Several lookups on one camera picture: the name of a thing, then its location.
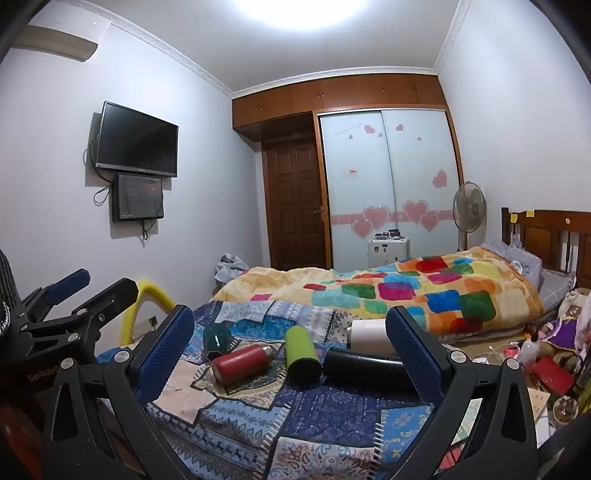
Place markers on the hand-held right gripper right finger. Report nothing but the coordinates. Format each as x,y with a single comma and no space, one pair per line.
411,355

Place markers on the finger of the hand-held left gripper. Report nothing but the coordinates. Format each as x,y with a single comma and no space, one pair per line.
69,282
108,297

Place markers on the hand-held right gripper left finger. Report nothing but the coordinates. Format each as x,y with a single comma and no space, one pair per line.
167,353

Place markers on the white cup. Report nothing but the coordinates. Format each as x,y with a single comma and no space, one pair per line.
369,337

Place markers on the dark green glass cup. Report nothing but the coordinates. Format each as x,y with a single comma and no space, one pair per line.
218,340

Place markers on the light green cup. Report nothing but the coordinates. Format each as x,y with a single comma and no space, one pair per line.
301,353

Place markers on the yellow foam arch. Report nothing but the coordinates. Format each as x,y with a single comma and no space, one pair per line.
131,318

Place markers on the white power strip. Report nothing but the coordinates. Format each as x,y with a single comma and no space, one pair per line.
147,323

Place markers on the black bottle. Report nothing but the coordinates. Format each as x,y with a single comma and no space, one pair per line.
364,368

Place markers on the colourful checked blanket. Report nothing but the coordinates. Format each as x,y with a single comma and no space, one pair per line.
415,295

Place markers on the red bottle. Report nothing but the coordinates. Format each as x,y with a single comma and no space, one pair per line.
242,362

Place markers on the grey cloth pile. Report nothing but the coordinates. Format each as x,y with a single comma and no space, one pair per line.
228,272

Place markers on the small white cabinet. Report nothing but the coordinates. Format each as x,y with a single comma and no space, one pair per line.
388,253

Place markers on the white plastic bottle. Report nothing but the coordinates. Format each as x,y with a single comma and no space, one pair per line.
529,351

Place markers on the blue patchwork blanket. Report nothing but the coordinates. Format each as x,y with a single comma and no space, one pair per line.
295,415

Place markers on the red bag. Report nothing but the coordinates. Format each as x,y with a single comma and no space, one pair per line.
553,376

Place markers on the purple cloth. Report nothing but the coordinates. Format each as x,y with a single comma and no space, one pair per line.
565,333

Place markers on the grey checked pillow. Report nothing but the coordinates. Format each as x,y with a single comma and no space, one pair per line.
556,288

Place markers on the standing fan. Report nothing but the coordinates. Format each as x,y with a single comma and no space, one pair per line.
470,205

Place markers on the round brown jar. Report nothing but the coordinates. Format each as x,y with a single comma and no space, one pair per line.
565,410

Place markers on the wooden bed headboard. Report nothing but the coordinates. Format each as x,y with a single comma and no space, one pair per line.
545,235

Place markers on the frosted sliding-door wardrobe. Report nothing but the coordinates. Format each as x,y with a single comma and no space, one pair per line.
392,175

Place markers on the brown wooden door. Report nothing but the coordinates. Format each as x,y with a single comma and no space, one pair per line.
295,207

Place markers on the white air conditioner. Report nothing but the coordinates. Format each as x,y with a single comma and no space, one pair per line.
64,32

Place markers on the wooden overhead cabinet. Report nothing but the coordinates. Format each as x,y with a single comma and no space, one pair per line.
332,99

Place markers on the ceiling light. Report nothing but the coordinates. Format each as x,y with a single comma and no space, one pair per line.
300,11

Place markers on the small black wall monitor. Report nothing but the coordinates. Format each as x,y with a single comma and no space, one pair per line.
138,196

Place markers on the wall-mounted black television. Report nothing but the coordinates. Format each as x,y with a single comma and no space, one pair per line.
137,141

